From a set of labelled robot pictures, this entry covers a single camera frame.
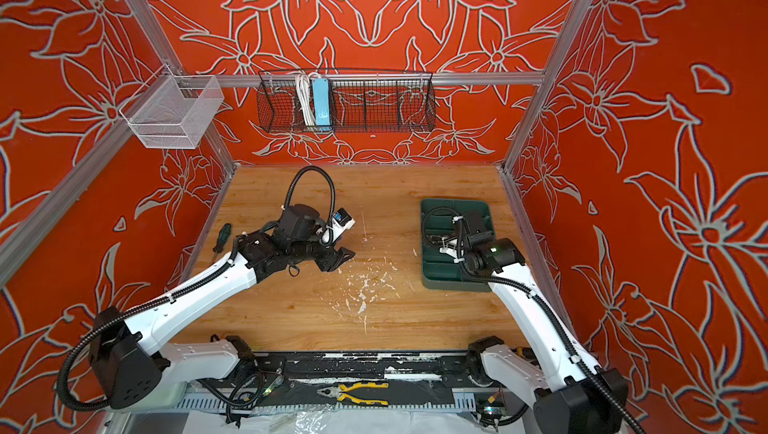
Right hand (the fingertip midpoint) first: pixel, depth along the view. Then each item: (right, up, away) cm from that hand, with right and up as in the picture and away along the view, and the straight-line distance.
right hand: (480, 242), depth 77 cm
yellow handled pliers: (-36, -34, -7) cm, 50 cm away
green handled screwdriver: (-79, -2, +20) cm, 82 cm away
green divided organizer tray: (-12, +1, -8) cm, 15 cm away
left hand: (-35, 0, -1) cm, 35 cm away
